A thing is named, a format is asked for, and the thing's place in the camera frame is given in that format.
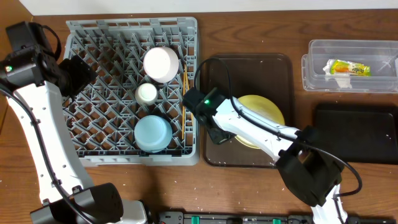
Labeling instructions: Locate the wooden chopstick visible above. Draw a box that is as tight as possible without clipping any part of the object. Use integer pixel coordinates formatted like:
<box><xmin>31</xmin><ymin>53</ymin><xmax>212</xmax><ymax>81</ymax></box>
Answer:
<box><xmin>184</xmin><ymin>64</ymin><xmax>195</xmax><ymax>125</ymax></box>
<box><xmin>182</xmin><ymin>71</ymin><xmax>187</xmax><ymax>140</ymax></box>

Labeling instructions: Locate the pink plate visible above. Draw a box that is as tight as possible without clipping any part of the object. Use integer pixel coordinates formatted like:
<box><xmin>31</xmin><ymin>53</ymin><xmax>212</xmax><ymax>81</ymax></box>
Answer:
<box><xmin>143</xmin><ymin>47</ymin><xmax>179</xmax><ymax>83</ymax></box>

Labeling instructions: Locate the cream white cup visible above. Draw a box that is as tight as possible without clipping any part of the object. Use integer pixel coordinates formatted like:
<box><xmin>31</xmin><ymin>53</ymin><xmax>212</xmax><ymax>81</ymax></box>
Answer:
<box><xmin>135</xmin><ymin>83</ymin><xmax>158</xmax><ymax>106</ymax></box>

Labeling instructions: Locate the light blue bowl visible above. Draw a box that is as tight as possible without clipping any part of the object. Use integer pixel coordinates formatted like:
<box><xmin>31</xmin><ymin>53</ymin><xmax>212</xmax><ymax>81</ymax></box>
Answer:
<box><xmin>134</xmin><ymin>115</ymin><xmax>173</xmax><ymax>153</ymax></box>

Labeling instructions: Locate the yellow plate with crumbs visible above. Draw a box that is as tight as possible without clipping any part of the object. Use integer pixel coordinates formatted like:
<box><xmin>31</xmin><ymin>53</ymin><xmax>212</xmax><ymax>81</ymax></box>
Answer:
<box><xmin>233</xmin><ymin>95</ymin><xmax>286</xmax><ymax>149</ymax></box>

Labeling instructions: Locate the foil snack wrapper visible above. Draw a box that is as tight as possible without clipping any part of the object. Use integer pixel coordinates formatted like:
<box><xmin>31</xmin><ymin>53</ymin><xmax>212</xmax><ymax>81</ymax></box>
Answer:
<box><xmin>323</xmin><ymin>59</ymin><xmax>371</xmax><ymax>88</ymax></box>

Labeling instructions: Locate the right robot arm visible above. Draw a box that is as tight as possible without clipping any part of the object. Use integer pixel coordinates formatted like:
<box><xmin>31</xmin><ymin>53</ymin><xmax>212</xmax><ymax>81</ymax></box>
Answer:
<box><xmin>183</xmin><ymin>88</ymin><xmax>348</xmax><ymax>223</ymax></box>

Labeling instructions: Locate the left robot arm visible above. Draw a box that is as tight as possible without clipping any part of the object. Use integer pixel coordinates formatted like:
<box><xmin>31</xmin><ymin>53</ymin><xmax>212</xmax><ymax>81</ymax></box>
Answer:
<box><xmin>1</xmin><ymin>22</ymin><xmax>151</xmax><ymax>224</ymax></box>

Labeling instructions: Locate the black waste bin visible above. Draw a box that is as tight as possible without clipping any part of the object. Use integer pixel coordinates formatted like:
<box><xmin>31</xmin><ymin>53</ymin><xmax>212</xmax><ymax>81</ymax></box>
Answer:
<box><xmin>313</xmin><ymin>104</ymin><xmax>397</xmax><ymax>165</ymax></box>

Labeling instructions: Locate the clear plastic waste bin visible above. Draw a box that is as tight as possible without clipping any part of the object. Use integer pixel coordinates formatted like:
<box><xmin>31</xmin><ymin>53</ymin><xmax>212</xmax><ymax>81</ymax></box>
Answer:
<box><xmin>302</xmin><ymin>39</ymin><xmax>397</xmax><ymax>94</ymax></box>

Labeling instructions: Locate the grey plastic dish rack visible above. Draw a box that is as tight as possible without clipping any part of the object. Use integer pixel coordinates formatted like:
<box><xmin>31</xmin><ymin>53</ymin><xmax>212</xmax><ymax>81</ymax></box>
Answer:
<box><xmin>64</xmin><ymin>17</ymin><xmax>200</xmax><ymax>166</ymax></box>

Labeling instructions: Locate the dark brown serving tray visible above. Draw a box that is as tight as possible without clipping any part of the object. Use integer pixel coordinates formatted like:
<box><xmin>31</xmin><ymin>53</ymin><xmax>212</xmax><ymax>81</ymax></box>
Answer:
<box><xmin>203</xmin><ymin>53</ymin><xmax>295</xmax><ymax>169</ymax></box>

